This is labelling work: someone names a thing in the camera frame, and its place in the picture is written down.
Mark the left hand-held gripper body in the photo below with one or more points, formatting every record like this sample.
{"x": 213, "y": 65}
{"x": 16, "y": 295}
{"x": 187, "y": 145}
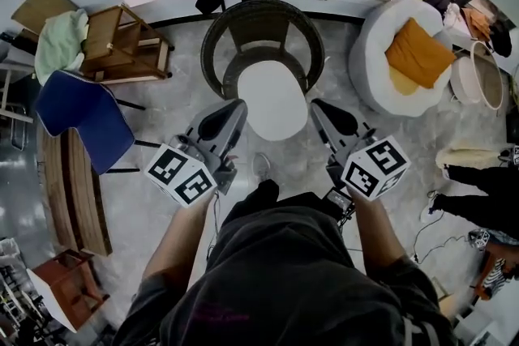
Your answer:
{"x": 178, "y": 174}

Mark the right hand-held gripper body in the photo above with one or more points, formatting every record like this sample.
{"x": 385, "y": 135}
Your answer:
{"x": 377, "y": 170}

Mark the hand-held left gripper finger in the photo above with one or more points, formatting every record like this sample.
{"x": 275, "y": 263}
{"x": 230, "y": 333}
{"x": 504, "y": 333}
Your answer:
{"x": 233, "y": 129}
{"x": 202, "y": 121}

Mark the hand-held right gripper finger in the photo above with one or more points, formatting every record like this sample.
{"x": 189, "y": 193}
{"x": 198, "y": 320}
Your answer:
{"x": 326, "y": 129}
{"x": 353, "y": 123}

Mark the dark wicker chair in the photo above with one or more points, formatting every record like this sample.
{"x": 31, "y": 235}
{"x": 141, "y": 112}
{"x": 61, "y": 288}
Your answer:
{"x": 211, "y": 48}

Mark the person's right forearm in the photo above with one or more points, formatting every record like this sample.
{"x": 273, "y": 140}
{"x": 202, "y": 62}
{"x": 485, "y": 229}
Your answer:
{"x": 377, "y": 231}

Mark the person's left forearm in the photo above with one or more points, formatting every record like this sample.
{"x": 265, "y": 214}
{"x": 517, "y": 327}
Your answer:
{"x": 178, "y": 239}

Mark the white round armchair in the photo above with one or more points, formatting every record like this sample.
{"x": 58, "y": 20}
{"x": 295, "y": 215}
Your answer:
{"x": 377, "y": 32}

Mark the blue fabric chair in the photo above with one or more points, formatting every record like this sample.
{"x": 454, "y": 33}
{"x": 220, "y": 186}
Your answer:
{"x": 89, "y": 121}

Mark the person's grey shoe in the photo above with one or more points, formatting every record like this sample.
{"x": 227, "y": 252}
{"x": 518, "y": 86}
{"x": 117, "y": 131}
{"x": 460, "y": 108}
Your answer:
{"x": 261, "y": 168}

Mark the small black electronics box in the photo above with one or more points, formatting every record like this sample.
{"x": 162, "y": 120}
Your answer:
{"x": 338, "y": 198}

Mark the yellow pillow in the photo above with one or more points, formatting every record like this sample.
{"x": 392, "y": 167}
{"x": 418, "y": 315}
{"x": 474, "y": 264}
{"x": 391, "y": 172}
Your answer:
{"x": 403, "y": 83}

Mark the person's black trouser leg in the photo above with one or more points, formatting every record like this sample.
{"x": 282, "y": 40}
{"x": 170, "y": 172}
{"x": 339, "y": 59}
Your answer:
{"x": 259, "y": 194}

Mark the beige furry rug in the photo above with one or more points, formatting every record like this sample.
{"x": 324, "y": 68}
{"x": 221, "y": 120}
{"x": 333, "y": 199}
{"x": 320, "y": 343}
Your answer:
{"x": 470, "y": 158}

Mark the orange pillow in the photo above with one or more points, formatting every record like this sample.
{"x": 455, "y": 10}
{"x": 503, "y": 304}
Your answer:
{"x": 421, "y": 52}

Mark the curved wooden bench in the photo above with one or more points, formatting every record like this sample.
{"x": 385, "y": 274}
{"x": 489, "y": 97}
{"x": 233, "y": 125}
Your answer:
{"x": 77, "y": 194}

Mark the beige round basket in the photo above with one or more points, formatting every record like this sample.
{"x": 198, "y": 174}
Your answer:
{"x": 464, "y": 81}

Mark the person's dark grey shirt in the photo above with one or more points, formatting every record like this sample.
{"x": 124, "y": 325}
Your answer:
{"x": 284, "y": 275}

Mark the red-brown stool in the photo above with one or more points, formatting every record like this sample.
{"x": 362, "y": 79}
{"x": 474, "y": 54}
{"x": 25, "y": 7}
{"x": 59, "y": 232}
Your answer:
{"x": 69, "y": 279}

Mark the zebra striped cloth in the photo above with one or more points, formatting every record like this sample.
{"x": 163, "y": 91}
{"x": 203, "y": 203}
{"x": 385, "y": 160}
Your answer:
{"x": 494, "y": 275}

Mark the orange cloth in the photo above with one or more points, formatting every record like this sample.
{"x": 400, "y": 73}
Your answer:
{"x": 476, "y": 22}

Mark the pale green cloth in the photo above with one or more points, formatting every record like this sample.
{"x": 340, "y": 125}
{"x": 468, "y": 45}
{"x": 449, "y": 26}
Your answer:
{"x": 57, "y": 44}

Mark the black bag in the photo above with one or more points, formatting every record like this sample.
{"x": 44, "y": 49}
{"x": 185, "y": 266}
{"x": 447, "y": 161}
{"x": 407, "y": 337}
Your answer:
{"x": 500, "y": 38}

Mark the brown cardboard sheet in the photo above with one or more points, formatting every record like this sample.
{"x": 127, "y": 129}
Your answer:
{"x": 40, "y": 8}

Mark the metal frame table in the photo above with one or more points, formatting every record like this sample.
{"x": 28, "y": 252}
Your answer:
{"x": 18, "y": 118}

